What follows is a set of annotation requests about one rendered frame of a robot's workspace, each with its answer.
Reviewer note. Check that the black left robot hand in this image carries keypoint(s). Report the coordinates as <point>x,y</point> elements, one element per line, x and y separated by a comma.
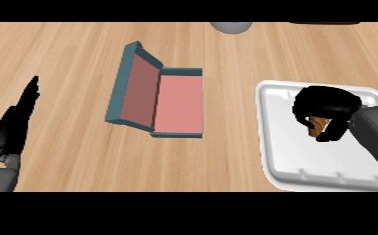
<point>18,119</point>

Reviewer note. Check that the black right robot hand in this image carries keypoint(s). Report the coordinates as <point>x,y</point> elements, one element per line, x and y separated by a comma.
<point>325,104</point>

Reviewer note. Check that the brown croissant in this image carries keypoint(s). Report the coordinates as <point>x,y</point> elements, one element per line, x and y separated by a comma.
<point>318,125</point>

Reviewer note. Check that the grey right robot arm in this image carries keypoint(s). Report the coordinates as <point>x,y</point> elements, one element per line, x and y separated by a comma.
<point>367,129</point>

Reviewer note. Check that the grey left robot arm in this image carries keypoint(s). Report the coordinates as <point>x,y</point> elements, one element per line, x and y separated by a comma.
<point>6,172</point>

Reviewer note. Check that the white tray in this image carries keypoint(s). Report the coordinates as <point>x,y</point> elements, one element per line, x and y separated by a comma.
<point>300,159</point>

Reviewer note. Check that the teal and pink open box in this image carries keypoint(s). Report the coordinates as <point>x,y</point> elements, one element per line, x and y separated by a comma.
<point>163,95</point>

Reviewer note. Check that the grey round object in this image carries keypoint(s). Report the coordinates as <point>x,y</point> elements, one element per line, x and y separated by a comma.
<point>231,27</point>

